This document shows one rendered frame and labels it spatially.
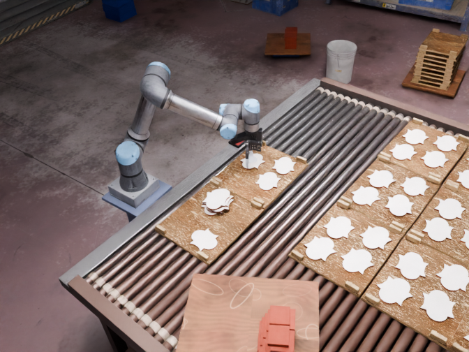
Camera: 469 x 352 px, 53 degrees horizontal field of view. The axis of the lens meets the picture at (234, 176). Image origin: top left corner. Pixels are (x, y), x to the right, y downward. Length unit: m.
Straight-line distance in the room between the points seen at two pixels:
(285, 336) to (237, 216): 0.84
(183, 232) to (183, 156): 1.95
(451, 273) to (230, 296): 0.93
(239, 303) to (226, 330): 0.12
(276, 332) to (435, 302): 0.74
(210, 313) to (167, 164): 2.41
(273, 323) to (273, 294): 0.27
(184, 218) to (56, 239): 1.63
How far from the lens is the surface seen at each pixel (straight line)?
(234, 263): 2.12
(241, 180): 2.46
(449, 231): 2.34
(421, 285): 2.12
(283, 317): 1.63
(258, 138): 2.37
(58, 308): 3.35
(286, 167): 2.52
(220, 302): 1.86
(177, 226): 2.27
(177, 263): 2.15
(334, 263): 2.11
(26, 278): 3.60
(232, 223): 2.25
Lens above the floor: 2.60
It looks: 42 degrees down
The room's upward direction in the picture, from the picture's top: 4 degrees counter-clockwise
